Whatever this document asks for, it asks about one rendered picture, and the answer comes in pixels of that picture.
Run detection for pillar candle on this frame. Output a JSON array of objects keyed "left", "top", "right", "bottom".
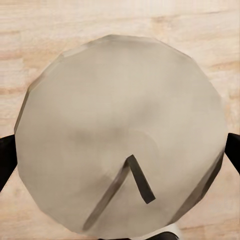
[{"left": 14, "top": 34, "right": 228, "bottom": 240}]

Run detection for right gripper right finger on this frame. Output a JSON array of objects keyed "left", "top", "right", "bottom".
[{"left": 225, "top": 132, "right": 240, "bottom": 174}]

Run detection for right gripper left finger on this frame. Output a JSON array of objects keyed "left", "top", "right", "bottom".
[{"left": 0, "top": 134, "right": 18, "bottom": 192}]

